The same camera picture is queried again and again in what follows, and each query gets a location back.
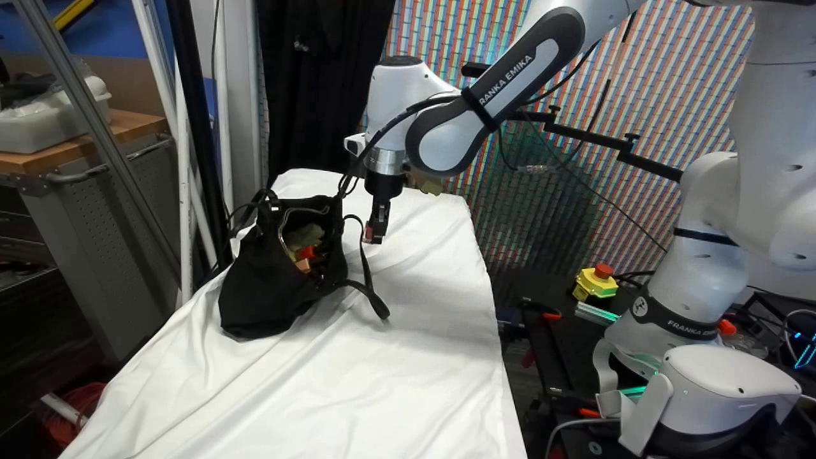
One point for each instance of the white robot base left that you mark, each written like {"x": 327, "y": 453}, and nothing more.
{"x": 671, "y": 384}

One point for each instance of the large orange nail polish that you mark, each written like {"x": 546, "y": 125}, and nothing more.
{"x": 310, "y": 251}

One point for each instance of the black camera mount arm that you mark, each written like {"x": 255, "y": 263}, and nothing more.
{"x": 623, "y": 147}

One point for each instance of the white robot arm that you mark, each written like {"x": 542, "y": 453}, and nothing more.
{"x": 748, "y": 214}

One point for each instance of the white plastic container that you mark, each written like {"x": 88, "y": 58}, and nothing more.
{"x": 36, "y": 114}

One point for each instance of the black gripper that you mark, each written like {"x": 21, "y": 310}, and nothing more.
{"x": 383, "y": 190}

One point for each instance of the yellow cloth in bag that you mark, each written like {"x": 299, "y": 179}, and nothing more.
{"x": 305, "y": 235}

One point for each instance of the yellow red emergency stop button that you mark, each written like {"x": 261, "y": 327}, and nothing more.
{"x": 596, "y": 282}

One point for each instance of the white tablecloth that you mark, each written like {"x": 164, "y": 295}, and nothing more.
{"x": 341, "y": 384}

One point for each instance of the black bag with strap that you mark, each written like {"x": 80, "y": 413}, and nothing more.
{"x": 267, "y": 292}

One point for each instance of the black curtain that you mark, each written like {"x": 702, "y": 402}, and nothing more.
{"x": 318, "y": 61}

